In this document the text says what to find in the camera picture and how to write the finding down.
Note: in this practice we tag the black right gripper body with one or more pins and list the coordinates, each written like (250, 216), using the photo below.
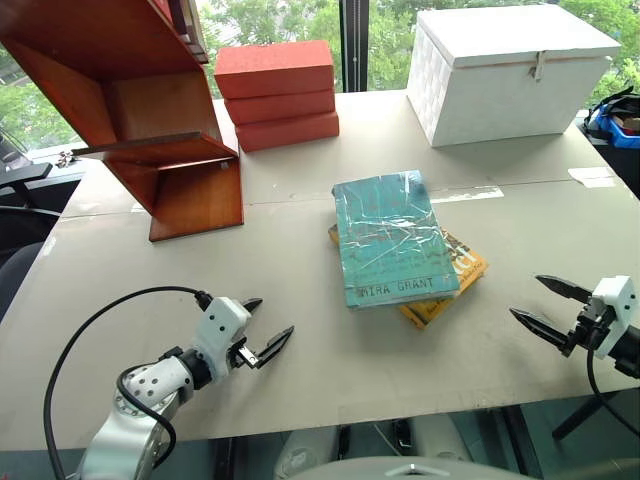
(587, 330)

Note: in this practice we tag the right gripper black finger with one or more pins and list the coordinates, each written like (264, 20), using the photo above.
(565, 288)
(542, 329)

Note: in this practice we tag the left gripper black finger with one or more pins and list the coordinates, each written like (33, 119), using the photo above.
(276, 344)
(253, 304)

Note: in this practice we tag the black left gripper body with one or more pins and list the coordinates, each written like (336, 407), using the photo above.
(245, 356)

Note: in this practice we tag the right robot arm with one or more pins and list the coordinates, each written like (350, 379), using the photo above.
(629, 352)

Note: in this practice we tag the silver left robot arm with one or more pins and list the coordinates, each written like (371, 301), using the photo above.
(132, 430)

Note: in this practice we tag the yellow paperback book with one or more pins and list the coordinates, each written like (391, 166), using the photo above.
(462, 267)

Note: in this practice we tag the teal paperback book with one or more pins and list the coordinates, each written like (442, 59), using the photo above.
(390, 235)

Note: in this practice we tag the red-brown wooden bookshelf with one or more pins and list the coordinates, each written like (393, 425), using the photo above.
(150, 105)

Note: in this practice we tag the black table leg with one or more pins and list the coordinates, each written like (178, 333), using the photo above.
(582, 412)

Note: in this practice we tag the grey rounded shape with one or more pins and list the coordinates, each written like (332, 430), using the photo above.
(307, 452)

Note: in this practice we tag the white tape patch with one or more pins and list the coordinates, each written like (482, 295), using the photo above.
(592, 177)

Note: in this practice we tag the clear tape strip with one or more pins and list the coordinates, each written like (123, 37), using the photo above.
(467, 193)

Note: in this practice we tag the blue plastic bin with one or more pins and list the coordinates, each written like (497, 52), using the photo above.
(622, 131)

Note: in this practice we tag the red box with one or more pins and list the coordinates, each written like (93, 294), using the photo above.
(280, 106)
(287, 132)

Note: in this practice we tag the grey rounded robot torso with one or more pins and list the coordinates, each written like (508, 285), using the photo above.
(415, 471)

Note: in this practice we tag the white lidded box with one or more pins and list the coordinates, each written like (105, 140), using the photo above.
(500, 85)

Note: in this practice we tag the stack of red boxes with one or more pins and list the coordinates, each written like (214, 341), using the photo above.
(272, 67)

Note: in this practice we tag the small metal clip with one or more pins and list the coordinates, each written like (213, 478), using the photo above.
(65, 159)

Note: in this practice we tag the black office chair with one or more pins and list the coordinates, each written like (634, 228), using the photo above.
(20, 235)

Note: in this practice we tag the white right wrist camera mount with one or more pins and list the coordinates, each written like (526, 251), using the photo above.
(616, 307)

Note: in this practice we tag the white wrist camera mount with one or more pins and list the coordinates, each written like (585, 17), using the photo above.
(616, 307)
(220, 322)

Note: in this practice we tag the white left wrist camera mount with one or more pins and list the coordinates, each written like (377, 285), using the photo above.
(220, 322)

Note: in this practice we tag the black window frame post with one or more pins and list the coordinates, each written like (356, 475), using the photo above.
(355, 45)

